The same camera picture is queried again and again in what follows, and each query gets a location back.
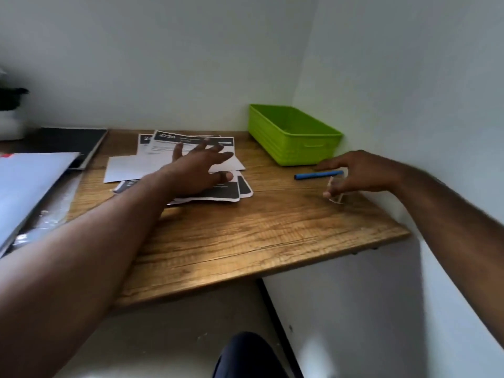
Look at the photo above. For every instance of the person's right hand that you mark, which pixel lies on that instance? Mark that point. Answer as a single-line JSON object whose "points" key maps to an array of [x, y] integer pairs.
{"points": [[370, 173]]}

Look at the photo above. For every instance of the person's left hand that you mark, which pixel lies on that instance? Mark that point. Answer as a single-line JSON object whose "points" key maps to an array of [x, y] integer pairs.
{"points": [[193, 173]]}

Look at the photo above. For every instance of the patterned tape roll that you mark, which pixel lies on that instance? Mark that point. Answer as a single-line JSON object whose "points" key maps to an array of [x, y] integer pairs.
{"points": [[339, 198]]}

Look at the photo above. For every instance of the white paper envelope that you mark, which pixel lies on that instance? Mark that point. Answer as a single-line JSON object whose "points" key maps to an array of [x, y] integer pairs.
{"points": [[130, 167]]}

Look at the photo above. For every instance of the green plastic basket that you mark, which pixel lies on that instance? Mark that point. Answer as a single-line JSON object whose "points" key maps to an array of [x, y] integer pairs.
{"points": [[295, 141]]}

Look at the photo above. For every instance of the stack of white envelopes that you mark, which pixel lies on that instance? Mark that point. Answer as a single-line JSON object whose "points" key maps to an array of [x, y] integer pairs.
{"points": [[31, 185]]}

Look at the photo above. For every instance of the person's right forearm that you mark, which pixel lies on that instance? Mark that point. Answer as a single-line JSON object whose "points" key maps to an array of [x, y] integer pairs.
{"points": [[453, 216]]}

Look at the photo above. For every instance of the person's left forearm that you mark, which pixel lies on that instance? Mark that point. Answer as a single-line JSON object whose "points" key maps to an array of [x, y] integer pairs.
{"points": [[78, 263]]}

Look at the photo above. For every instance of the person's right leg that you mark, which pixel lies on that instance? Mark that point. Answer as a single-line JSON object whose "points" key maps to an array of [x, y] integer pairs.
{"points": [[248, 358]]}

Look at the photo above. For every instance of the blue pen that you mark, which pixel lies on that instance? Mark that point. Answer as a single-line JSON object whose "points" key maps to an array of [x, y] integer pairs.
{"points": [[311, 175]]}

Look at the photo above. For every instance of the black notebook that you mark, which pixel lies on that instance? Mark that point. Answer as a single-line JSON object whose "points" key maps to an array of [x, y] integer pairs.
{"points": [[67, 141]]}

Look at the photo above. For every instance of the clear plastic wrapper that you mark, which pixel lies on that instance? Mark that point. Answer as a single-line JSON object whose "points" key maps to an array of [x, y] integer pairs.
{"points": [[55, 208]]}

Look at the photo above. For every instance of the black table leg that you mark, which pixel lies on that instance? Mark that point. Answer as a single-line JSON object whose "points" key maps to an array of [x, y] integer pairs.
{"points": [[275, 322]]}

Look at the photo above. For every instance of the white flower plant in pot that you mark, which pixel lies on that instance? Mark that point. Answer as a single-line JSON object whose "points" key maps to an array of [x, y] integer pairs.
{"points": [[10, 125]]}

